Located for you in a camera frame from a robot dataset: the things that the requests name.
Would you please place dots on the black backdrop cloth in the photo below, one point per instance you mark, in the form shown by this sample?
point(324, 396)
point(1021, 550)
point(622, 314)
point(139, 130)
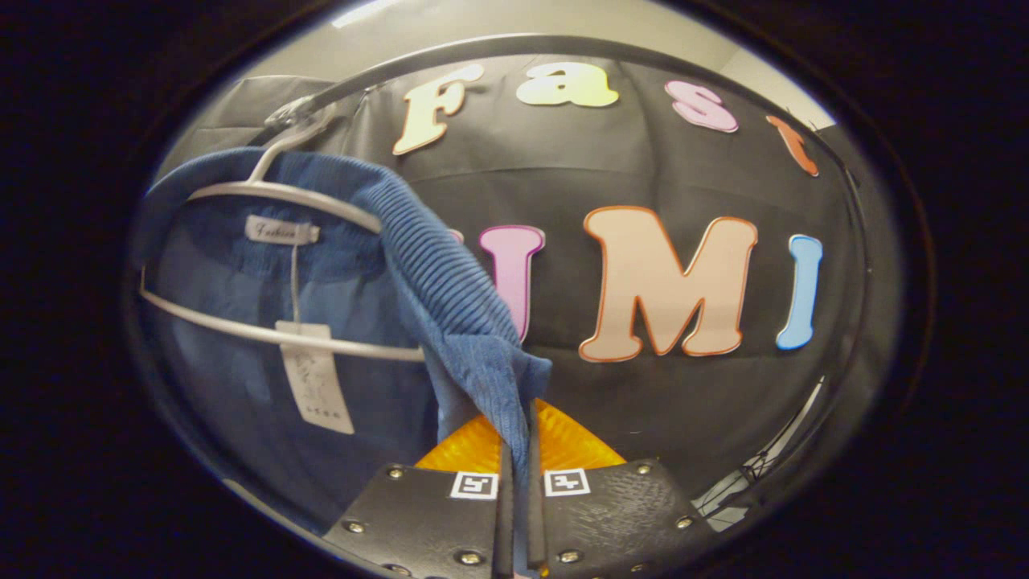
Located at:
point(643, 402)

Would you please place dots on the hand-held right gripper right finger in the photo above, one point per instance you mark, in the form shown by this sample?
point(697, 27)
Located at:
point(611, 515)

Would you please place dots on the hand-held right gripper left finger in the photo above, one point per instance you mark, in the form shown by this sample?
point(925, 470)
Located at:
point(434, 523)

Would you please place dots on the black clothes rack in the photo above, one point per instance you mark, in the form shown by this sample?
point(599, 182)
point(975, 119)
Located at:
point(514, 42)

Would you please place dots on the white hanger with taped hook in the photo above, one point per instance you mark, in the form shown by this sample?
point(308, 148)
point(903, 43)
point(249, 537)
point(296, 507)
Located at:
point(281, 190)

